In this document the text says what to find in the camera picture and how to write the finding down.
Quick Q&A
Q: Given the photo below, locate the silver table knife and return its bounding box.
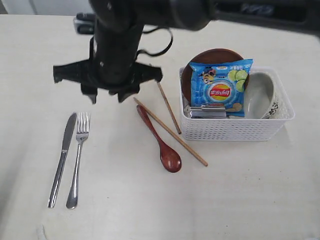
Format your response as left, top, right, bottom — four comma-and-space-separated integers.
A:
47, 112, 77, 208

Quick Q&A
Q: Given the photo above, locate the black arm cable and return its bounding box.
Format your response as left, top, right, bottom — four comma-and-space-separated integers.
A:
136, 24, 174, 57

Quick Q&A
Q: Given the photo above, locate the silver metal fork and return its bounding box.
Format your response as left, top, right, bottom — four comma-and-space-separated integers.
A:
66, 112, 90, 209

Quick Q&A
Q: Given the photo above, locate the white perforated plastic basket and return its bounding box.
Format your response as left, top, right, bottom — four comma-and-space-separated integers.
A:
180, 66, 295, 142

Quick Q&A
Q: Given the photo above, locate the dark wooden chopstick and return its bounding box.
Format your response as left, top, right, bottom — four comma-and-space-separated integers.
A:
157, 82, 182, 135

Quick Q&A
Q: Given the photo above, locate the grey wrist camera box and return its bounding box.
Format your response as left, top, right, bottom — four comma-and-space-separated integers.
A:
73, 12, 96, 35

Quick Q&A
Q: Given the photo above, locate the red-brown wooden spoon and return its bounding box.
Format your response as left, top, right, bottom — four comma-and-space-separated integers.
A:
136, 104, 182, 173

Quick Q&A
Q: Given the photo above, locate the brown round plate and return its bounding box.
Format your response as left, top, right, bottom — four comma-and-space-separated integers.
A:
181, 48, 244, 103

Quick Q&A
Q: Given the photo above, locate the white floral ceramic bowl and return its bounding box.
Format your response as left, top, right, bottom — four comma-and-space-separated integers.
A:
244, 72, 280, 119

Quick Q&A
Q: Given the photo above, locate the light wooden chopstick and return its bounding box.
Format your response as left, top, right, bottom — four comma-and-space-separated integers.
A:
133, 97, 209, 167

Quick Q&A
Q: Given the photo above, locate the shiny steel cup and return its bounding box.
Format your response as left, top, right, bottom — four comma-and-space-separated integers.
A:
185, 104, 227, 119

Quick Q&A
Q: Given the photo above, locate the blue chips bag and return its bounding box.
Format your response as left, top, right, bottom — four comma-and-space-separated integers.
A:
189, 58, 254, 117

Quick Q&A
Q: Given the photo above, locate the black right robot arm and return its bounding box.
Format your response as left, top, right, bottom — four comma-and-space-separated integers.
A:
53, 0, 320, 103

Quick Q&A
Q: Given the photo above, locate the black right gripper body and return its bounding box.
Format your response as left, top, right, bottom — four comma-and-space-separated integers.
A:
81, 0, 144, 103

